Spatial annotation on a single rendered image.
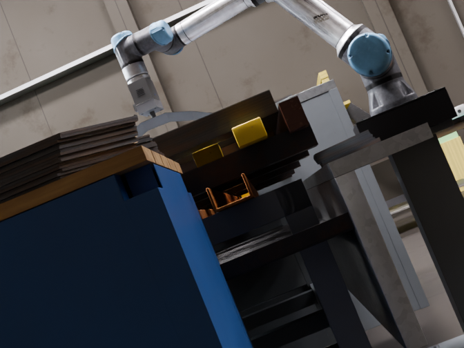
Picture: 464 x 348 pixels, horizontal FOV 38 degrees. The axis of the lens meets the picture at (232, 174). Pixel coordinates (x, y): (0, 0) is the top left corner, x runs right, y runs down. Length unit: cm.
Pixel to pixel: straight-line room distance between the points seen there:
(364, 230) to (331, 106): 173
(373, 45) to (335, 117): 106
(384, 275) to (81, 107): 876
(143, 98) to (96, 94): 768
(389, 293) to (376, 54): 85
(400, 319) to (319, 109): 178
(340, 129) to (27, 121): 762
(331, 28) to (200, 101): 747
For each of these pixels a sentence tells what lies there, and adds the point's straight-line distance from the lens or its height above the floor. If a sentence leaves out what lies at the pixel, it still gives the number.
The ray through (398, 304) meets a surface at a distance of 132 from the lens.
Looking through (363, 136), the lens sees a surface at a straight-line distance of 150.
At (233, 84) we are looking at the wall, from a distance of 938.
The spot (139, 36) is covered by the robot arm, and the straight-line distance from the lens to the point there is 220.
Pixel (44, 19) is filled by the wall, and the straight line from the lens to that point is 1031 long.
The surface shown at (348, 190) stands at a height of 62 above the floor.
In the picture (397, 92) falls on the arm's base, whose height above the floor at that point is 81.
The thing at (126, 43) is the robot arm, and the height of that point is 129.
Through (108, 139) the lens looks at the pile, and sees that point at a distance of 101.
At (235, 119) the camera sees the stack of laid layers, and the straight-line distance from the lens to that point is 137.
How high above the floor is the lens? 65
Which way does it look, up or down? 4 degrees up
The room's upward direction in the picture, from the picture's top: 22 degrees counter-clockwise
